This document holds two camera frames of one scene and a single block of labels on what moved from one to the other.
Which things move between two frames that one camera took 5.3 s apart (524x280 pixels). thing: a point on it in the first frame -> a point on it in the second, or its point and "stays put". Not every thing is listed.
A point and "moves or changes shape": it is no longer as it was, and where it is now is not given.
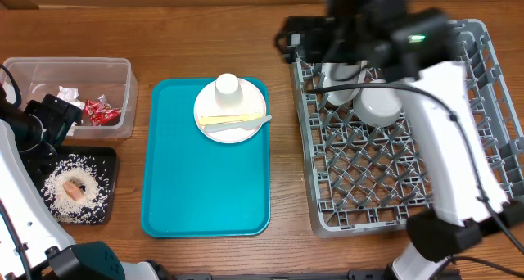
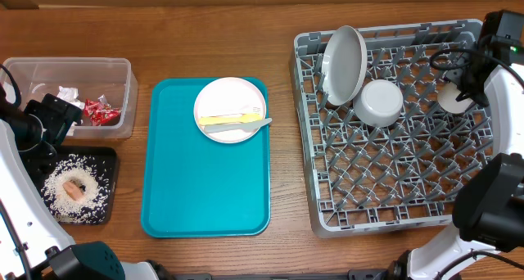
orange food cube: x=72 y=190 stays put
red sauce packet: x=101 y=115 stays put
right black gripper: x=309 y=50 -> x=455 y=74
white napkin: x=70 y=95 stays put
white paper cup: x=228 y=92 moves or changes shape
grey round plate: x=336 y=74 stays put
